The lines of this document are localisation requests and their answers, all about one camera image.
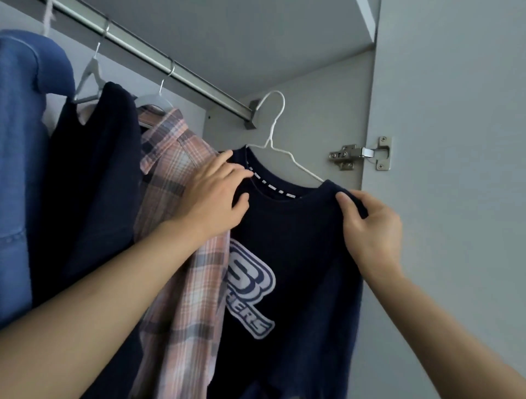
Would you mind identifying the metal wardrobe rail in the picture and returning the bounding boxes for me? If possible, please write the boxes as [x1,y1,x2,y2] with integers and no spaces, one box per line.
[39,0,259,130]

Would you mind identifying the person's left forearm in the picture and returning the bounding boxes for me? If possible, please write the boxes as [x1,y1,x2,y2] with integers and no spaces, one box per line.
[0,218,213,399]

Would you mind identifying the white plastic hanger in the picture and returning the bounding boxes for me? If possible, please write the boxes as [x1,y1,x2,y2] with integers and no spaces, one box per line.
[133,61,178,114]
[72,20,108,106]

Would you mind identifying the person's right hand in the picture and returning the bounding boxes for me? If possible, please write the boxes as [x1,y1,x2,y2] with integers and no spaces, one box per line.
[335,189,405,280]

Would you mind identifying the person's left hand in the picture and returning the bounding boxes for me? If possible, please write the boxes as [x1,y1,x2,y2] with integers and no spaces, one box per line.
[170,150,255,241]

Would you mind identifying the white wire hanger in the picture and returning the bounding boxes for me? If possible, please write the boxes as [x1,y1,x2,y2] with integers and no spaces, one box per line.
[245,90,325,184]

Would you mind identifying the blue denim shirt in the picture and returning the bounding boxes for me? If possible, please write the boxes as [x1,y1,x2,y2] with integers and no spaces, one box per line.
[0,29,77,329]

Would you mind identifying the plain navy top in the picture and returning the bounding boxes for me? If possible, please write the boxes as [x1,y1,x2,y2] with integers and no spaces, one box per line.
[31,81,145,399]

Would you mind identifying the person's right forearm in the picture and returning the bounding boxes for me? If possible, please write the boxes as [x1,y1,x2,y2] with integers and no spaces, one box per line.
[361,267,526,399]

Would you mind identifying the pink plaid shirt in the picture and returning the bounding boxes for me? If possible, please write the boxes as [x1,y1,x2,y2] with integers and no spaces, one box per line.
[129,106,231,399]

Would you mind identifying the metal door hinge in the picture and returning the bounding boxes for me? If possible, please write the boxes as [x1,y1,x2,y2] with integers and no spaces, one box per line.
[328,136,392,172]

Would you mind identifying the pale pink hanger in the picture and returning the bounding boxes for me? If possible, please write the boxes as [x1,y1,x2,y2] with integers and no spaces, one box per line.
[39,0,56,38]

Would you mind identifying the navy Skechers tee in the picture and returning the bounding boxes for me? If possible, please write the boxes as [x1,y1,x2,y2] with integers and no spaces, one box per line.
[207,146,369,399]

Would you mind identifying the white wardrobe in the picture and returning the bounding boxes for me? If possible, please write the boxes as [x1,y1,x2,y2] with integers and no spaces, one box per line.
[0,0,526,399]

